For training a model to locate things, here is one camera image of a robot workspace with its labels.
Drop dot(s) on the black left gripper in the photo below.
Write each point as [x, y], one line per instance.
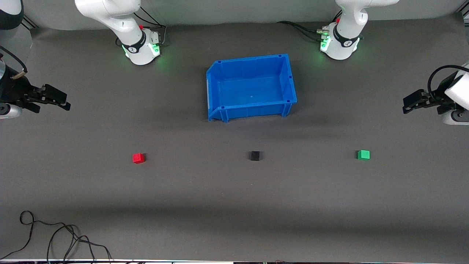
[436, 101]

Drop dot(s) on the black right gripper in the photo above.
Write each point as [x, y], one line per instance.
[14, 91]

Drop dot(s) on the small green cube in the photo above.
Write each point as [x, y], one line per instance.
[363, 154]

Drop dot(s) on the small red cube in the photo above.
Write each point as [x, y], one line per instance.
[138, 158]

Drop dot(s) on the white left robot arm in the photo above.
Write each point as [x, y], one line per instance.
[344, 44]

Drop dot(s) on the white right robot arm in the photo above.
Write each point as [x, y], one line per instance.
[137, 44]

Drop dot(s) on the small black cube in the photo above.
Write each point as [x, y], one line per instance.
[255, 156]

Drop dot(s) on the blue plastic storage bin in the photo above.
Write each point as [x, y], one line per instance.
[253, 90]

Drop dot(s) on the dark grey table mat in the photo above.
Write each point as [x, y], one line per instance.
[234, 201]

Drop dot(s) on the aluminium frame profile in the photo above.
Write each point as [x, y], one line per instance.
[30, 23]
[463, 14]

